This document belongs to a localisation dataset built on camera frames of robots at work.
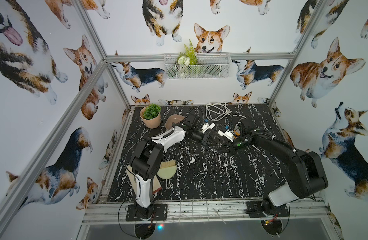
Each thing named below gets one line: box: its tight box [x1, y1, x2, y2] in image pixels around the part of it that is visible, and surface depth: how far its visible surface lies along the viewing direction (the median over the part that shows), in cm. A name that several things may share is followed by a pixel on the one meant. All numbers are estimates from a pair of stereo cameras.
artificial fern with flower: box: [177, 39, 201, 78], surface depth 85 cm
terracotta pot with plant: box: [139, 103, 162, 129], surface depth 102 cm
